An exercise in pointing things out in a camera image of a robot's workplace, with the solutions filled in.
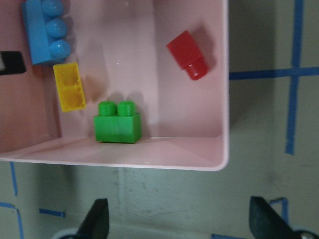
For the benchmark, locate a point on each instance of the green toy block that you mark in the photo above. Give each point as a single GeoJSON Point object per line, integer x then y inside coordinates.
{"type": "Point", "coordinates": [118, 123]}

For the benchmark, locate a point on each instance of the pink plastic box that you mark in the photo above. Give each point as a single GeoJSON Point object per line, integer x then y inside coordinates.
{"type": "Point", "coordinates": [120, 47]}

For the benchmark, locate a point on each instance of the yellow toy block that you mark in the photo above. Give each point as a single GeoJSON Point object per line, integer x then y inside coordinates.
{"type": "Point", "coordinates": [69, 87]}

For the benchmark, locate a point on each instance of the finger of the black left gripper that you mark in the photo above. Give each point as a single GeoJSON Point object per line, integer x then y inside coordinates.
{"type": "Point", "coordinates": [11, 62]}

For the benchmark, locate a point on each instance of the red toy block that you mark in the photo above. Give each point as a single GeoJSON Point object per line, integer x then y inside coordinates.
{"type": "Point", "coordinates": [188, 56]}

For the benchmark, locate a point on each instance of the blue toy block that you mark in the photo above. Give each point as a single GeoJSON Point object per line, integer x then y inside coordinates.
{"type": "Point", "coordinates": [46, 31]}

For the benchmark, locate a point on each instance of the brown paper table cover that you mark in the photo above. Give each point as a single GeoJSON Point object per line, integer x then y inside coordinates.
{"type": "Point", "coordinates": [157, 203]}

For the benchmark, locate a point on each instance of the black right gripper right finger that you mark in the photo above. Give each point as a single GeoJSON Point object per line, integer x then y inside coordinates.
{"type": "Point", "coordinates": [265, 223]}

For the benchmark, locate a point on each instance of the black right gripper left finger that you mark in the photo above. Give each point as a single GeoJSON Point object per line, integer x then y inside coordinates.
{"type": "Point", "coordinates": [96, 224]}

